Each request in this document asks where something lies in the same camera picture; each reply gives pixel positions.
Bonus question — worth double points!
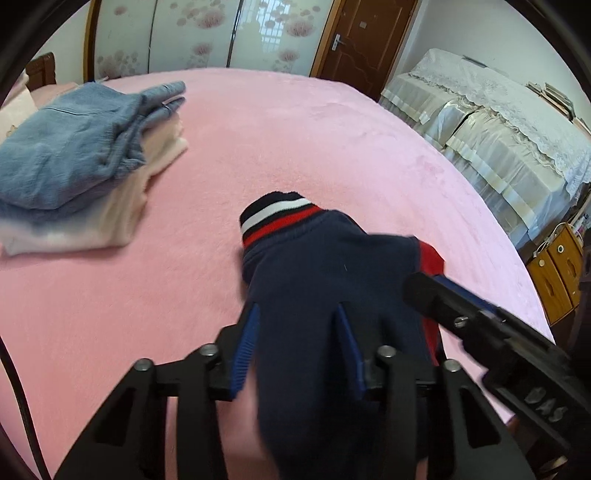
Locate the brown wooden door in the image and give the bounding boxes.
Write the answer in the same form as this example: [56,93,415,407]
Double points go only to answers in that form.
[310,0,420,101]

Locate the cream lace covered furniture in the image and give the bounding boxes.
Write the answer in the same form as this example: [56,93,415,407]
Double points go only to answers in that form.
[380,48,590,248]

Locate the floral sliding wardrobe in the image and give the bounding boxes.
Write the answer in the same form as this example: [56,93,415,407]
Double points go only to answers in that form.
[83,0,338,81]

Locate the black cable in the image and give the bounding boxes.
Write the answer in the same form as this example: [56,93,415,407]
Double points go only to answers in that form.
[0,336,52,480]

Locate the navy red varsity jacket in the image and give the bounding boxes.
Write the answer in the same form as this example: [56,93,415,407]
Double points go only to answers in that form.
[239,191,445,479]

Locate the pink flower pillow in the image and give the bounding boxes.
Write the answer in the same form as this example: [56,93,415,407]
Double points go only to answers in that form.
[0,71,37,143]

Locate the dark wooden headboard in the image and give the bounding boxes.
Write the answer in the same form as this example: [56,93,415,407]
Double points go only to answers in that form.
[25,52,56,91]

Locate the pink bed cover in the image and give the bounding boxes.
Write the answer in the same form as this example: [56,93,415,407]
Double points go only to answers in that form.
[1,68,549,471]

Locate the folded blue jeans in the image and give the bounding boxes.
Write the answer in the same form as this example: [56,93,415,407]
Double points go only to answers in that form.
[1,81,186,223]

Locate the yellow wooden cabinet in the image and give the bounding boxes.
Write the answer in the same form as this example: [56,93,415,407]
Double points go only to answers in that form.
[526,223,583,326]

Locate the folded beige garment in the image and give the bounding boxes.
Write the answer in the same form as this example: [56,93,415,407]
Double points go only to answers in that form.
[1,114,188,256]

